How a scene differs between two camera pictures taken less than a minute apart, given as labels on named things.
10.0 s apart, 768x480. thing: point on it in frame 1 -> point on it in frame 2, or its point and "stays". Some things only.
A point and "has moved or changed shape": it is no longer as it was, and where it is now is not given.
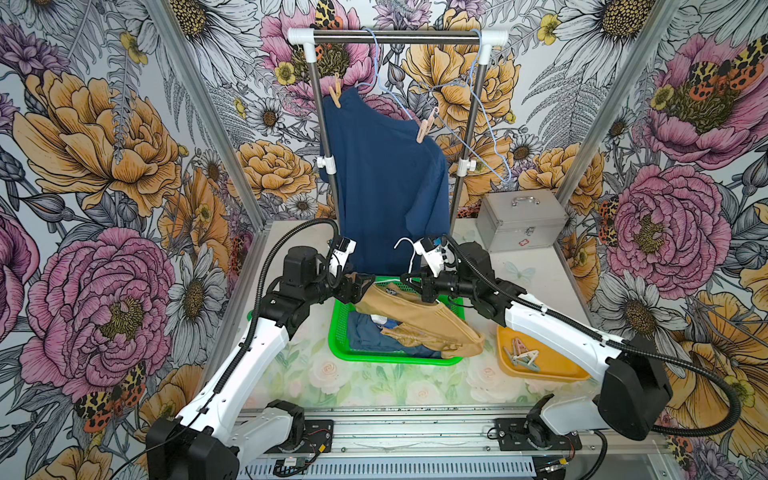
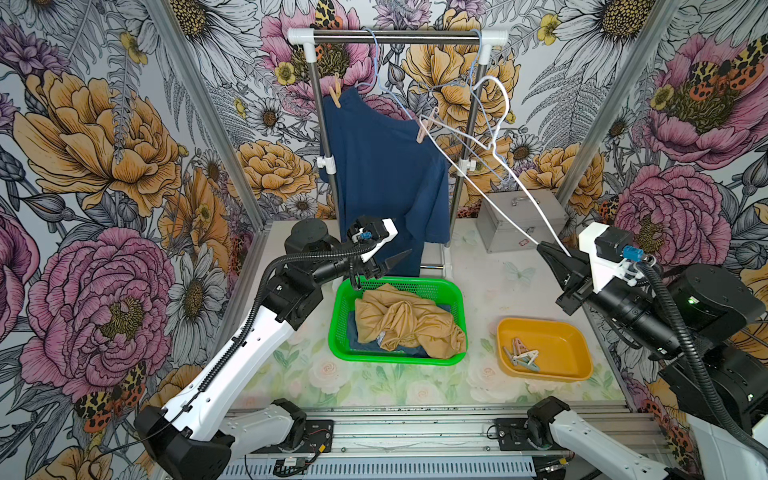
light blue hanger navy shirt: [378, 79] stays
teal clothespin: [525, 362] stays
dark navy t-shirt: [391, 191] stays
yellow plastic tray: [553, 365] stays
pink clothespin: [518, 347] stays
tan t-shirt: [417, 316] has moved or changed shape
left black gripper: [356, 293] -> [371, 269]
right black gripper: [428, 288] -> [576, 276]
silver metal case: [511, 220] stays
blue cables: [456, 137] -> [481, 118]
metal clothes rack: [487, 38] stays
